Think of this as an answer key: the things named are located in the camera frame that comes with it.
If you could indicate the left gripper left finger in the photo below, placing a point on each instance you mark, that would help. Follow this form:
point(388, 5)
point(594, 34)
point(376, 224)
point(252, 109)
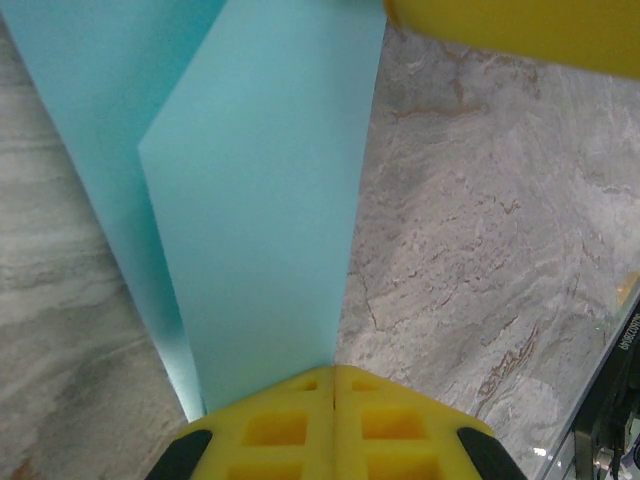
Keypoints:
point(280, 400)

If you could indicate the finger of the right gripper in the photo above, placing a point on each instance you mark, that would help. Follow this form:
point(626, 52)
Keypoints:
point(525, 25)

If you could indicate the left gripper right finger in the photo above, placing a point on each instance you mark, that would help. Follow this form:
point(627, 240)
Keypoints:
point(400, 405)

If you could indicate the light blue paper sheet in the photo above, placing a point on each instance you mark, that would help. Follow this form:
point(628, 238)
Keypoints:
point(250, 200)

